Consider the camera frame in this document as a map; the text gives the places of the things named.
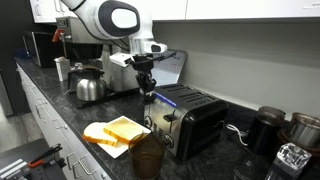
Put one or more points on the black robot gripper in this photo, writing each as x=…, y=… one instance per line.
x=143, y=65

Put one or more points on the black and steel toaster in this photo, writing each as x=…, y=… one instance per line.
x=186, y=119

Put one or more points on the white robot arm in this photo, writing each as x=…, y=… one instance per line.
x=116, y=19

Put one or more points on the yellow toast slice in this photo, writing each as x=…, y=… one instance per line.
x=123, y=129

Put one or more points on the brown translucent plastic cup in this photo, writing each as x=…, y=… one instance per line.
x=146, y=155

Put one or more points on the white square plate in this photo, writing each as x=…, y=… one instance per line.
x=120, y=148

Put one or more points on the white bread slice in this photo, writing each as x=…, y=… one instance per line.
x=94, y=133

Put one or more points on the stainless steel coffee carafe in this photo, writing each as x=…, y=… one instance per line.
x=89, y=86

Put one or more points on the steel commercial coffee maker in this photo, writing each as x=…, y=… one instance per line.
x=119, y=80

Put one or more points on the black microwave oven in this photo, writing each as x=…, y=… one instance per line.
x=41, y=49

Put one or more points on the black coffee grinder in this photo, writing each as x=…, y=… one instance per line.
x=262, y=133

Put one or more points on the black orange clamp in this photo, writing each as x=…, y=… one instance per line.
x=52, y=152

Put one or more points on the clear glass block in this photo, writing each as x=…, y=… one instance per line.
x=288, y=163

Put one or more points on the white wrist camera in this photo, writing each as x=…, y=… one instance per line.
x=121, y=59

